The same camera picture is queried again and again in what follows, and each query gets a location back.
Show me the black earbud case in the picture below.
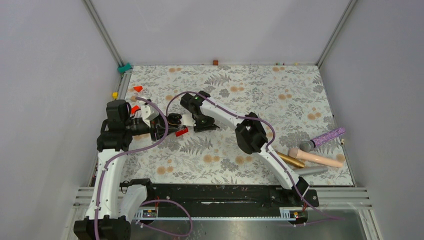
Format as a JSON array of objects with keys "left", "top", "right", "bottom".
[{"left": 167, "top": 113, "right": 183, "bottom": 126}]

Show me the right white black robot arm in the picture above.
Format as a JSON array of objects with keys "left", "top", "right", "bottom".
[{"left": 179, "top": 91, "right": 319, "bottom": 209}]

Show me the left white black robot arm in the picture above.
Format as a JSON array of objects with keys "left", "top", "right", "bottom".
[{"left": 73, "top": 97, "right": 167, "bottom": 240}]

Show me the red box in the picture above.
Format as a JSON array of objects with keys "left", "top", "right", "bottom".
[{"left": 175, "top": 127, "right": 189, "bottom": 137}]

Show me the red flat block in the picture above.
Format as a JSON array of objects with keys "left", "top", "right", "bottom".
[{"left": 131, "top": 105, "right": 141, "bottom": 115}]

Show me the red triangular block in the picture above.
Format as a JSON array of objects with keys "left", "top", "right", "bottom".
[{"left": 133, "top": 85, "right": 143, "bottom": 93}]

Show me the teal block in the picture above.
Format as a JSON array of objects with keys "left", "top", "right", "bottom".
[{"left": 117, "top": 62, "right": 133, "bottom": 74}]

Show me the floral table mat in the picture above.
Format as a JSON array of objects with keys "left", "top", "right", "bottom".
[{"left": 120, "top": 65, "right": 337, "bottom": 185}]

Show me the gold microphone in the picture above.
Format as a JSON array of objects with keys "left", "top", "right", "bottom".
[{"left": 276, "top": 151, "right": 305, "bottom": 169}]

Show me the pink microphone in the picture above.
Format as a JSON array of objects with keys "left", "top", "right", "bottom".
[{"left": 288, "top": 148, "right": 343, "bottom": 168}]

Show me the purple glitter microphone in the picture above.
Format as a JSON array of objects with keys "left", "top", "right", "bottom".
[{"left": 299, "top": 127, "right": 346, "bottom": 153}]

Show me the grey microphone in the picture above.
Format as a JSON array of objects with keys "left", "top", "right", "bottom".
[{"left": 293, "top": 166, "right": 329, "bottom": 176}]

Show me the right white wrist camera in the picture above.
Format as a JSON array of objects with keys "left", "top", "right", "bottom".
[{"left": 181, "top": 114, "right": 196, "bottom": 127}]

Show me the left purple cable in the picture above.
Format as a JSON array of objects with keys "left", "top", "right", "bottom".
[{"left": 94, "top": 96, "right": 194, "bottom": 240}]

